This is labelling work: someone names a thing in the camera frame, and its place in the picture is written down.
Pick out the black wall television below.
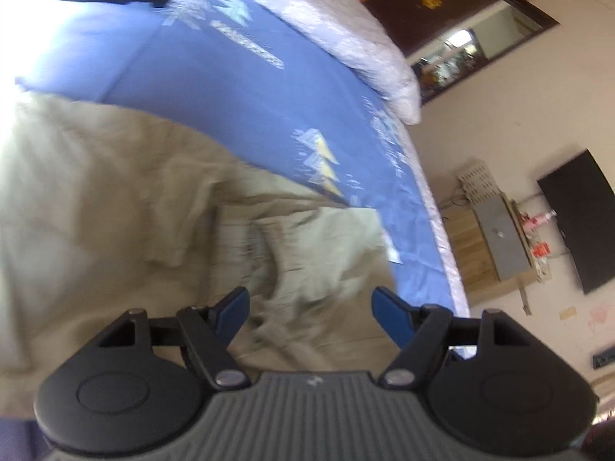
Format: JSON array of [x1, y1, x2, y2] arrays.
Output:
[[537, 149, 615, 296]]

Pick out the wooden cabinet with grey drawer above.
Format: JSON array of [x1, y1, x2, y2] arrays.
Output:
[[444, 192, 553, 305]]

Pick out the white perforated wall box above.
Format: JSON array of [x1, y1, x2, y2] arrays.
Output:
[[459, 159, 503, 207]]

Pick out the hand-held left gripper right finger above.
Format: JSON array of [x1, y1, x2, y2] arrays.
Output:
[[372, 287, 532, 387]]

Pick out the grey-green pants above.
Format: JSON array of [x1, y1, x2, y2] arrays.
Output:
[[0, 91, 399, 390]]

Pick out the dark brown door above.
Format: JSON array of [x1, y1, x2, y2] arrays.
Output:
[[358, 0, 560, 104]]

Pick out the blue printed bedsheet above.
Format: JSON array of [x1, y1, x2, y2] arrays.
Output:
[[0, 0, 470, 361]]

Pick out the pink bottle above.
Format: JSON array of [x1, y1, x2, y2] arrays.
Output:
[[524, 210, 558, 227]]

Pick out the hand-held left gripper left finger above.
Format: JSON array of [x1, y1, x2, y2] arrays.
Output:
[[98, 287, 251, 391]]

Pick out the pale pink floral quilt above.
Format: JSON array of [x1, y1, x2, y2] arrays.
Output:
[[231, 0, 422, 126]]

